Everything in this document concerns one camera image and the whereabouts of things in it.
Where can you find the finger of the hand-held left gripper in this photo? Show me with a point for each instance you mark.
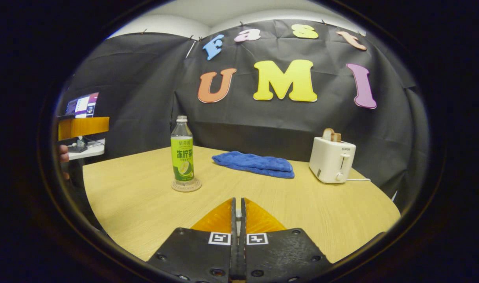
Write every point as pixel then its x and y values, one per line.
pixel 84 127

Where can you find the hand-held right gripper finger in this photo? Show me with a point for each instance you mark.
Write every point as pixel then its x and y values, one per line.
pixel 242 224
pixel 233 224

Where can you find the white teacup lid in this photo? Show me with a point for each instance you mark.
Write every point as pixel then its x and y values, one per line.
pixel 238 214

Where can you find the round brown coaster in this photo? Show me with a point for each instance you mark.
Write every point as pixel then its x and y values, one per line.
pixel 186 189

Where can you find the green label water bottle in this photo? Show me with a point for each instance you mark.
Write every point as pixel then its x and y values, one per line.
pixel 182 157

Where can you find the computer monitor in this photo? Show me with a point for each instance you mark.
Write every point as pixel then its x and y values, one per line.
pixel 82 105

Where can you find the white side table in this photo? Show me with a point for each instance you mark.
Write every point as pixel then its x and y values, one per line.
pixel 92 149

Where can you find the blue folded towel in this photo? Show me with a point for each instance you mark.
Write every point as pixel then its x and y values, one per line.
pixel 255 163

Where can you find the white toaster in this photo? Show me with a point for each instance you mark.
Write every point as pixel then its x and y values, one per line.
pixel 330 159

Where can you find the toast slice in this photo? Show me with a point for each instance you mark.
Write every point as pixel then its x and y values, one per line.
pixel 337 137
pixel 328 133

